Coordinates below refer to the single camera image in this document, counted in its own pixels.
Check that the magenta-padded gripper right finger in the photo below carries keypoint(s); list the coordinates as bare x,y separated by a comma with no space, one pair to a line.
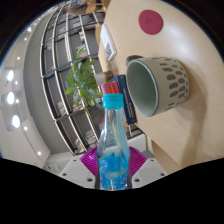
148,173

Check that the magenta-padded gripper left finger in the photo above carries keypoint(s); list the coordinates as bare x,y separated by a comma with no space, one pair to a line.
76,173

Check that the clear bottle with blue cap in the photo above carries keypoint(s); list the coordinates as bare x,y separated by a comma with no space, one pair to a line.
112,153

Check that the dark blue book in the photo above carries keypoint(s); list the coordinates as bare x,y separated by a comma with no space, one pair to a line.
128,106

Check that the green potted plant, white pot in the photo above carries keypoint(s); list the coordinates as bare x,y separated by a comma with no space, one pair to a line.
83,83

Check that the red book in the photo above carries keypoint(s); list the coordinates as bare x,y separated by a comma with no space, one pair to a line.
110,87

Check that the grey-green patterned mug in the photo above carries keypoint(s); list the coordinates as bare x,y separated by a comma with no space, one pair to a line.
173,83

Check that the group of ceiling lights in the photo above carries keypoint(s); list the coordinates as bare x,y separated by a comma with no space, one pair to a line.
11,97

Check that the grey shelf unit with books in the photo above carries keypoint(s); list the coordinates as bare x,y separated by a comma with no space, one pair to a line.
63,50

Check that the white open book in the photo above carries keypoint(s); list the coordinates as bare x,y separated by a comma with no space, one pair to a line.
108,41

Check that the flat round red coaster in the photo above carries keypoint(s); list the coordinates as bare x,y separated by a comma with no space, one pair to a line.
151,22

